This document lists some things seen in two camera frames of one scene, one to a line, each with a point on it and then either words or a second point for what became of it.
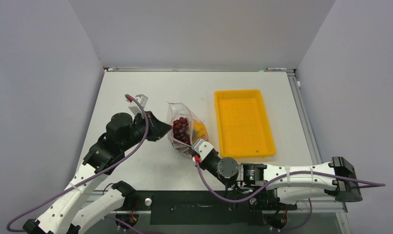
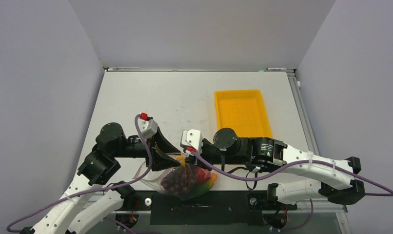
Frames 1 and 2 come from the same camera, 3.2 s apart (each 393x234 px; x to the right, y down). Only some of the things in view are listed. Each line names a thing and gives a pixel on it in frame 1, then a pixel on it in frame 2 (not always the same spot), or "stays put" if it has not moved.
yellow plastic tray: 244,126 stays put
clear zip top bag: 186,128 -> 183,183
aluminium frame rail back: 261,69 stays put
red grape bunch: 181,130 -> 180,180
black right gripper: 205,159 -> 204,146
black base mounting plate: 208,207 stays put
